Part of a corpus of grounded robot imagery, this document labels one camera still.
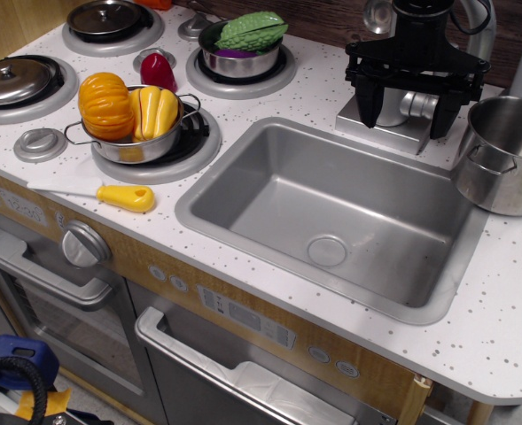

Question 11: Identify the red toy pepper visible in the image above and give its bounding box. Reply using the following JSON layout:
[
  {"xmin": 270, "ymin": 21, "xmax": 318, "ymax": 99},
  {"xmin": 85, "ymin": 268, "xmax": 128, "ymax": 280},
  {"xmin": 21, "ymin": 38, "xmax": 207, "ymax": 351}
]
[{"xmin": 140, "ymin": 53, "xmax": 178, "ymax": 92}]

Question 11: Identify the grey stove knob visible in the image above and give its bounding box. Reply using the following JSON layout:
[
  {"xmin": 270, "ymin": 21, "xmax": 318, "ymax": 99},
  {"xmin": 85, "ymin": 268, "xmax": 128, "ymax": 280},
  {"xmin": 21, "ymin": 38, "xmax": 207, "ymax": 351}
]
[
  {"xmin": 177, "ymin": 12, "xmax": 213, "ymax": 42},
  {"xmin": 13, "ymin": 128, "xmax": 67, "ymax": 163},
  {"xmin": 133, "ymin": 47, "xmax": 177, "ymax": 73}
]

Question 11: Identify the toy knife yellow handle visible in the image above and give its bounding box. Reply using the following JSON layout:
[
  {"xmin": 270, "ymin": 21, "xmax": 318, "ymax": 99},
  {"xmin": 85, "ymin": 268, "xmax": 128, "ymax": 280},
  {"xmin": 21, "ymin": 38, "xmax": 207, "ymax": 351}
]
[{"xmin": 26, "ymin": 178, "xmax": 157, "ymax": 213}]

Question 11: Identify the yellow toy bell pepper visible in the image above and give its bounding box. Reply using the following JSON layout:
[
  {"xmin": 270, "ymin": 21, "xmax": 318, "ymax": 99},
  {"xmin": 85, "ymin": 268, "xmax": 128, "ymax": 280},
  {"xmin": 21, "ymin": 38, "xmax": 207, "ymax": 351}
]
[{"xmin": 129, "ymin": 86, "xmax": 180, "ymax": 142}]

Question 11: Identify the silver toy faucet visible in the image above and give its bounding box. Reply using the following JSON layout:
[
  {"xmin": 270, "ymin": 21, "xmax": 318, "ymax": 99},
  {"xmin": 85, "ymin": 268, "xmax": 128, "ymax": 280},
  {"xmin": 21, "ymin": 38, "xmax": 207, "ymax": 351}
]
[{"xmin": 336, "ymin": 1, "xmax": 496, "ymax": 153}]

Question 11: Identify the steel pot lid back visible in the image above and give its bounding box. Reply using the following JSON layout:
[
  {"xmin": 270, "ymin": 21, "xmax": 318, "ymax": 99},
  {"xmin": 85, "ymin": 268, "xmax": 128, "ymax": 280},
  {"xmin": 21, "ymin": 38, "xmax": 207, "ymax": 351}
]
[{"xmin": 66, "ymin": 0, "xmax": 143, "ymax": 36}]

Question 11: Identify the small steel pot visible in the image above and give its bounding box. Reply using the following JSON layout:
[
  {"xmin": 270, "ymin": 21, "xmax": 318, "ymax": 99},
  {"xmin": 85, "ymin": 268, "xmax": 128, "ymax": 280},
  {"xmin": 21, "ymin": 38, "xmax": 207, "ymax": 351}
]
[{"xmin": 199, "ymin": 21, "xmax": 283, "ymax": 79}]

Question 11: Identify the grey stove knob back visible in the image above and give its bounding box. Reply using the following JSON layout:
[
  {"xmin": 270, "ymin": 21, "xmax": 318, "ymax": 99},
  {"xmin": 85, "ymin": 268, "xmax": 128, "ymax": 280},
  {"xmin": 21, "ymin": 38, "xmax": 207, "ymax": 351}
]
[{"xmin": 177, "ymin": 12, "xmax": 213, "ymax": 42}]

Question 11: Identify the steel pot lid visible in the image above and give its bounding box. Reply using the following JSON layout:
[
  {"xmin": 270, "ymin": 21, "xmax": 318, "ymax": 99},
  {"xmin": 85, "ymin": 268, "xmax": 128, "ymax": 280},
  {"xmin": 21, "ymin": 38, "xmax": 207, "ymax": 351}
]
[
  {"xmin": 0, "ymin": 58, "xmax": 52, "ymax": 106},
  {"xmin": 66, "ymin": 0, "xmax": 143, "ymax": 36}
]

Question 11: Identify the steel pot lid left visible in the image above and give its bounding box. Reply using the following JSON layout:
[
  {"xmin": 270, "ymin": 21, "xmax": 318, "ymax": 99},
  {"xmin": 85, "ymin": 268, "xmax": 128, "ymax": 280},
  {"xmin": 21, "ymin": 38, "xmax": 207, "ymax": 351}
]
[{"xmin": 0, "ymin": 58, "xmax": 52, "ymax": 106}]

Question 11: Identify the toy oven door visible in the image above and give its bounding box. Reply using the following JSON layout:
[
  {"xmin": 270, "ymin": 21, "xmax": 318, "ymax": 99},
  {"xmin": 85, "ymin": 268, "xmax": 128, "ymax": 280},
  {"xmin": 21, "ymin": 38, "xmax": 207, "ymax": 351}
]
[{"xmin": 0, "ymin": 214, "xmax": 167, "ymax": 424}]

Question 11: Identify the grey toy sink basin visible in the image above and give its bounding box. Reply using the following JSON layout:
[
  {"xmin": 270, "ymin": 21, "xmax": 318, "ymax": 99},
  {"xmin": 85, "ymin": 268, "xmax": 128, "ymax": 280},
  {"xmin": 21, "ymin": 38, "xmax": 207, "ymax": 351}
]
[{"xmin": 175, "ymin": 118, "xmax": 487, "ymax": 325}]

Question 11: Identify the silver oven dial knob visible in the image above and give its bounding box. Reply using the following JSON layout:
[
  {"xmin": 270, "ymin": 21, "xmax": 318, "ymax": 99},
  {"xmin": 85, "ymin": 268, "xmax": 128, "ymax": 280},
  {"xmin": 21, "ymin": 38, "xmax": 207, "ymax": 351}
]
[{"xmin": 60, "ymin": 220, "xmax": 112, "ymax": 268}]

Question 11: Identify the grey stove knob left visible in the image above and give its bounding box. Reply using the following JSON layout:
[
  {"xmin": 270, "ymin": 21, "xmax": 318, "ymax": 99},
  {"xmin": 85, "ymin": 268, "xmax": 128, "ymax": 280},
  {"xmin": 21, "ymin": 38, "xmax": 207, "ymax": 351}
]
[{"xmin": 13, "ymin": 128, "xmax": 67, "ymax": 163}]

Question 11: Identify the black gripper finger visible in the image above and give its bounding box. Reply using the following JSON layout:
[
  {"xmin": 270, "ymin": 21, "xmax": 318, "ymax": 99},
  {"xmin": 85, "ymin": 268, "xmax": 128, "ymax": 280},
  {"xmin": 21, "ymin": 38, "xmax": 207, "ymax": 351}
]
[
  {"xmin": 430, "ymin": 88, "xmax": 470, "ymax": 139},
  {"xmin": 355, "ymin": 75, "xmax": 386, "ymax": 128}
]

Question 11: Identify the toy dishwasher door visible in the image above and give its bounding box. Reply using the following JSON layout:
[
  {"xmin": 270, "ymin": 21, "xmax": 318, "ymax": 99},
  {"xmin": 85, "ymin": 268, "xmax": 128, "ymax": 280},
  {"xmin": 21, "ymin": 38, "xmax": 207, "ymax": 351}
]
[{"xmin": 128, "ymin": 282, "xmax": 397, "ymax": 424}]

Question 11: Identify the large steel pot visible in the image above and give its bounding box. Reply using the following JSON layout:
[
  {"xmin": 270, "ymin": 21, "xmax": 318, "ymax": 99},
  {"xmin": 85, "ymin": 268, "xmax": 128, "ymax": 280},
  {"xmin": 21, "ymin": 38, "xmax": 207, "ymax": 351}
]
[{"xmin": 450, "ymin": 96, "xmax": 522, "ymax": 216}]

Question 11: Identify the purple toy eggplant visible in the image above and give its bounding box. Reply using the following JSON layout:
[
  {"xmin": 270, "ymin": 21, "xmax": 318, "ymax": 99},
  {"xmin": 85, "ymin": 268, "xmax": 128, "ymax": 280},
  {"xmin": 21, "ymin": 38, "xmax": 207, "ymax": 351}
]
[{"xmin": 214, "ymin": 49, "xmax": 257, "ymax": 58}]

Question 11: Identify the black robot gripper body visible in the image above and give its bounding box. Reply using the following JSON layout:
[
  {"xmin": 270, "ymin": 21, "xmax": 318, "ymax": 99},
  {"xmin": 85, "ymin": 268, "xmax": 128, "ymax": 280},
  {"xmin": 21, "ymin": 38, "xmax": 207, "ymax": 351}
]
[{"xmin": 346, "ymin": 1, "xmax": 490, "ymax": 90}]

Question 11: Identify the front right burner ring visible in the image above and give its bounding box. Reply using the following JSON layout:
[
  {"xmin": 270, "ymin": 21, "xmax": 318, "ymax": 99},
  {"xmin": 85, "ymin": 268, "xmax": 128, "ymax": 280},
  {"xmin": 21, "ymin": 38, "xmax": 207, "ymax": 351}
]
[{"xmin": 90, "ymin": 97, "xmax": 223, "ymax": 186}]

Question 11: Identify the orange toy pumpkin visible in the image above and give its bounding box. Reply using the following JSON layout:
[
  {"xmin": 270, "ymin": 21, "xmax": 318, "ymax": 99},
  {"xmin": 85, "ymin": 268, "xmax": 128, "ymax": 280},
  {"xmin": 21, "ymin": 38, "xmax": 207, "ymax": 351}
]
[{"xmin": 78, "ymin": 72, "xmax": 135, "ymax": 142}]

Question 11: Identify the front left burner ring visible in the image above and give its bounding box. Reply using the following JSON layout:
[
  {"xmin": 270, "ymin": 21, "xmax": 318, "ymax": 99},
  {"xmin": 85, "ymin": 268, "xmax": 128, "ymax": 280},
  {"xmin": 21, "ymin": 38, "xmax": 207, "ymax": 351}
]
[{"xmin": 0, "ymin": 54, "xmax": 81, "ymax": 126}]

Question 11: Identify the grey stove knob middle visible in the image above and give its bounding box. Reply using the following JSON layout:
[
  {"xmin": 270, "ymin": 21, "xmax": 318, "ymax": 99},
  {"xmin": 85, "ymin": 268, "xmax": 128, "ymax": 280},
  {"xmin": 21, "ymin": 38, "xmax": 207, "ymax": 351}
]
[{"xmin": 133, "ymin": 47, "xmax": 177, "ymax": 73}]

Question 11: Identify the back left burner ring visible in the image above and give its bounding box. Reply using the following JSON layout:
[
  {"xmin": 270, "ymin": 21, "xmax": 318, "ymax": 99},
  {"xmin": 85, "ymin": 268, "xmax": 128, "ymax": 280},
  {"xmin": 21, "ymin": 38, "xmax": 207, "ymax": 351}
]
[{"xmin": 61, "ymin": 3, "xmax": 166, "ymax": 58}]

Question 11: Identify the black cable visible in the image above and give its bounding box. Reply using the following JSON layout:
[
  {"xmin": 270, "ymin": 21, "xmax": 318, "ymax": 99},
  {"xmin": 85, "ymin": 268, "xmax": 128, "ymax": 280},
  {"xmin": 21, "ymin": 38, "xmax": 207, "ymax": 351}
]
[{"xmin": 0, "ymin": 356, "xmax": 50, "ymax": 425}]

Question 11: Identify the green toy bitter gourd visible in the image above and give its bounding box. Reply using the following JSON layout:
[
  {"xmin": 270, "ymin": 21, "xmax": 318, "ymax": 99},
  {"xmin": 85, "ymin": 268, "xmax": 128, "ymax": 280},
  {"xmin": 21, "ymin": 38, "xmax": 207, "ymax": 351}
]
[{"xmin": 214, "ymin": 12, "xmax": 289, "ymax": 52}]

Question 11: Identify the steel bowl with handles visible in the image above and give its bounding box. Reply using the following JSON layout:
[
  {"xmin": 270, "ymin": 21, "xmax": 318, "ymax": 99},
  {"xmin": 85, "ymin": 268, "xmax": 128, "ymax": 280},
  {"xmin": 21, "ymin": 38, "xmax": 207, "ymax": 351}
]
[{"xmin": 64, "ymin": 94, "xmax": 201, "ymax": 165}]

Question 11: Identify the orange object at top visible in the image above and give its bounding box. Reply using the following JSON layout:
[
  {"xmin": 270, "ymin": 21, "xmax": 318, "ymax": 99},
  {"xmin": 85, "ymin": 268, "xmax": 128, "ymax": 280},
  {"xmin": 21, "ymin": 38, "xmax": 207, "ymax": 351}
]
[{"xmin": 135, "ymin": 0, "xmax": 172, "ymax": 11}]

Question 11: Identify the burner ring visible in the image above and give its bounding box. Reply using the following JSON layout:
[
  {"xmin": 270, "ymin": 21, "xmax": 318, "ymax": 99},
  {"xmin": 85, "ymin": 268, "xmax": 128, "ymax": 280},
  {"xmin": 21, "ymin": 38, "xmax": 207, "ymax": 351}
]
[
  {"xmin": 0, "ymin": 54, "xmax": 81, "ymax": 126},
  {"xmin": 90, "ymin": 97, "xmax": 223, "ymax": 186},
  {"xmin": 185, "ymin": 42, "xmax": 298, "ymax": 101},
  {"xmin": 61, "ymin": 3, "xmax": 166, "ymax": 58}
]

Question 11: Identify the blue clamp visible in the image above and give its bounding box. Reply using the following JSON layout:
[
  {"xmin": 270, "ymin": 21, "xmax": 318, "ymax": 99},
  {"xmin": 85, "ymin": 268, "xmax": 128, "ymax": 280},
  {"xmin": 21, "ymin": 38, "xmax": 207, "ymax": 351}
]
[{"xmin": 0, "ymin": 335, "xmax": 59, "ymax": 390}]

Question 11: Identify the back right burner ring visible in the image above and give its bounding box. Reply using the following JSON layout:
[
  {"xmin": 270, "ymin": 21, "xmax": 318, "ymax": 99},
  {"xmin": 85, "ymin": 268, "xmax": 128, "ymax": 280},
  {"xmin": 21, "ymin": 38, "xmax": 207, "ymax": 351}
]
[{"xmin": 185, "ymin": 42, "xmax": 298, "ymax": 101}]

